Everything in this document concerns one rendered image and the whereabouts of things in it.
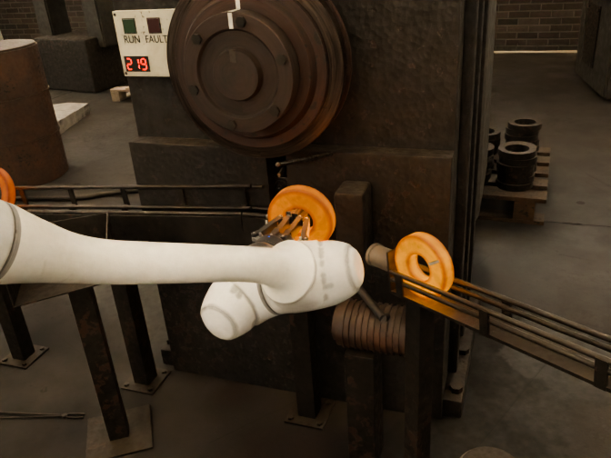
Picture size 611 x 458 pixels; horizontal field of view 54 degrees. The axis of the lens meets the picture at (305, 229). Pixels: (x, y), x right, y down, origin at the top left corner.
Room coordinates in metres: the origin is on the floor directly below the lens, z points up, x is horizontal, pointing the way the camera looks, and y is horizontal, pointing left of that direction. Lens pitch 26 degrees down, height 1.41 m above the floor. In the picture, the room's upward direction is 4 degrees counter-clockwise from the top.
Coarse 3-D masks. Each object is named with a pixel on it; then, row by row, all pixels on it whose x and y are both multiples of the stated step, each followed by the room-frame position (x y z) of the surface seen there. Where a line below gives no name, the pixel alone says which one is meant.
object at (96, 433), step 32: (64, 224) 1.56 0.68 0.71; (96, 224) 1.58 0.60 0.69; (32, 288) 1.42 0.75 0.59; (64, 288) 1.39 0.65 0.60; (96, 320) 1.45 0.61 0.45; (96, 352) 1.44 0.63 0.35; (96, 384) 1.44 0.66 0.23; (128, 416) 1.54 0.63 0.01; (96, 448) 1.41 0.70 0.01; (128, 448) 1.40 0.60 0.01
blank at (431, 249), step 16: (400, 240) 1.23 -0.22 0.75; (416, 240) 1.19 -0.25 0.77; (432, 240) 1.17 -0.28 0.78; (400, 256) 1.23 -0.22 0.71; (416, 256) 1.22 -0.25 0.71; (432, 256) 1.15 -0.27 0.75; (448, 256) 1.15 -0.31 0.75; (400, 272) 1.23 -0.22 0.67; (416, 272) 1.21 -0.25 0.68; (432, 272) 1.15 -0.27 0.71; (448, 272) 1.13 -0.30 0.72; (448, 288) 1.14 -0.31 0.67
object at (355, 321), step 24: (336, 312) 1.31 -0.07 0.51; (360, 312) 1.29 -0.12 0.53; (384, 312) 1.27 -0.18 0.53; (336, 336) 1.27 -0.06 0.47; (360, 336) 1.24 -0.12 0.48; (384, 336) 1.22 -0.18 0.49; (360, 360) 1.26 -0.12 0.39; (360, 384) 1.26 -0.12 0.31; (360, 408) 1.26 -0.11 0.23; (360, 432) 1.26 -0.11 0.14; (360, 456) 1.26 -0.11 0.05
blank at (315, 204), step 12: (288, 192) 1.22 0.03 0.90; (300, 192) 1.21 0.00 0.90; (312, 192) 1.22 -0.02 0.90; (276, 204) 1.23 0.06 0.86; (288, 204) 1.22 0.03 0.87; (300, 204) 1.21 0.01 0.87; (312, 204) 1.20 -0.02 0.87; (324, 204) 1.20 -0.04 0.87; (312, 216) 1.21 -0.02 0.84; (324, 216) 1.20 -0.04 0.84; (312, 228) 1.21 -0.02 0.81; (324, 228) 1.20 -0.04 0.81; (312, 240) 1.21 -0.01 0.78; (324, 240) 1.20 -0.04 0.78
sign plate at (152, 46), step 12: (120, 12) 1.79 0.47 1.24; (132, 12) 1.78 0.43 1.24; (144, 12) 1.76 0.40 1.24; (156, 12) 1.75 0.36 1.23; (168, 12) 1.73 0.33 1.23; (120, 24) 1.79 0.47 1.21; (144, 24) 1.76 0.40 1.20; (168, 24) 1.74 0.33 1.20; (120, 36) 1.79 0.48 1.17; (132, 36) 1.78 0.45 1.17; (144, 36) 1.77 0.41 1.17; (156, 36) 1.75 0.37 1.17; (120, 48) 1.80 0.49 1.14; (132, 48) 1.78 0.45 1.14; (144, 48) 1.77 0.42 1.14; (156, 48) 1.75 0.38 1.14; (132, 60) 1.78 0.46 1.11; (144, 60) 1.77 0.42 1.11; (156, 60) 1.76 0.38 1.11; (132, 72) 1.79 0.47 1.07; (144, 72) 1.77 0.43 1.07; (156, 72) 1.76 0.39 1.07; (168, 72) 1.75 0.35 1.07
